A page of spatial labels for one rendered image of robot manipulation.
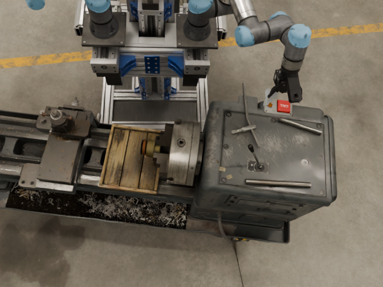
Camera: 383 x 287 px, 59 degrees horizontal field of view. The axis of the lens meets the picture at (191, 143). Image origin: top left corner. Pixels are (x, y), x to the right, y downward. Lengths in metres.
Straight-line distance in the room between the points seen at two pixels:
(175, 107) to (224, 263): 1.25
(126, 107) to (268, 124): 1.45
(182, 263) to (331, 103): 1.93
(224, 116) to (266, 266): 1.48
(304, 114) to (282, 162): 0.27
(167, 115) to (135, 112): 0.25
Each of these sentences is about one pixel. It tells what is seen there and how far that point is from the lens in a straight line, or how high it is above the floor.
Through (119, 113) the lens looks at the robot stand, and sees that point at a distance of 2.75.
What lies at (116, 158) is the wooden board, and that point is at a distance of 1.88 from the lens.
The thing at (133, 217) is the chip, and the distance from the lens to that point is 2.10.
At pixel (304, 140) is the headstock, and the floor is 1.25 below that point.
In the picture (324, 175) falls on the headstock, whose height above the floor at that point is 1.26.
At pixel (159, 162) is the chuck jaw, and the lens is 1.61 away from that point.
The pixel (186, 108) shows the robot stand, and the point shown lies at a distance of 2.75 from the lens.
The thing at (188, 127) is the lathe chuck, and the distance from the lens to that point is 1.56.
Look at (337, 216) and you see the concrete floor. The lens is 3.01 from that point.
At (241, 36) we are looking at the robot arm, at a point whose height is 1.70.
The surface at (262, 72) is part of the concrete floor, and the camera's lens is 3.30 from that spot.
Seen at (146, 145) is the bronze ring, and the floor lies 1.12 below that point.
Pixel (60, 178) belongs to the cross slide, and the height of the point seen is 0.97.
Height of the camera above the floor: 2.64
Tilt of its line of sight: 68 degrees down
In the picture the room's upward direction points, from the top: 11 degrees clockwise
